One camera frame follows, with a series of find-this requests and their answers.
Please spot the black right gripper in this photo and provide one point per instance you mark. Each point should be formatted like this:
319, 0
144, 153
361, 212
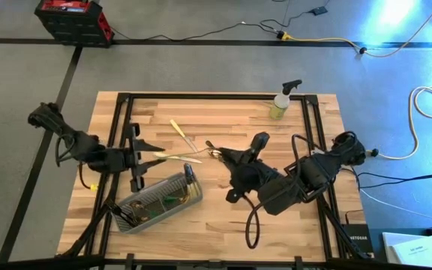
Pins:
253, 176

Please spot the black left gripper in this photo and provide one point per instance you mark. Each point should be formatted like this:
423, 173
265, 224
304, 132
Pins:
137, 157

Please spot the grey mesh cutlery basket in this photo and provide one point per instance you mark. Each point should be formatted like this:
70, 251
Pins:
156, 221

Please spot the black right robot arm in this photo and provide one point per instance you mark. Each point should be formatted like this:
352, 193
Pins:
313, 172

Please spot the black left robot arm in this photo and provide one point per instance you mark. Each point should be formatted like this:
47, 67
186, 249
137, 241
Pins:
81, 148

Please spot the small yellow tag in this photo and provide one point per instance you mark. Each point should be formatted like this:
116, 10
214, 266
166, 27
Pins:
94, 186

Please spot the white spray bottle black trigger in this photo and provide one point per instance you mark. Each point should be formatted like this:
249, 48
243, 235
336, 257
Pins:
278, 110

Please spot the red and black toolbox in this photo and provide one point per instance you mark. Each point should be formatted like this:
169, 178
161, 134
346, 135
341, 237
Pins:
73, 26

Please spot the black power adapter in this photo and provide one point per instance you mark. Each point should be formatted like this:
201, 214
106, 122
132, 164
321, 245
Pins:
319, 11

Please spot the white paper box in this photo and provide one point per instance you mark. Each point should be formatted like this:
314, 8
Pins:
388, 243

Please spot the white booklet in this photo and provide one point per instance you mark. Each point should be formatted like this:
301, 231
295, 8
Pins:
422, 251

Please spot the black Netgear switch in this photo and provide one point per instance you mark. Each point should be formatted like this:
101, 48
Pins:
360, 240

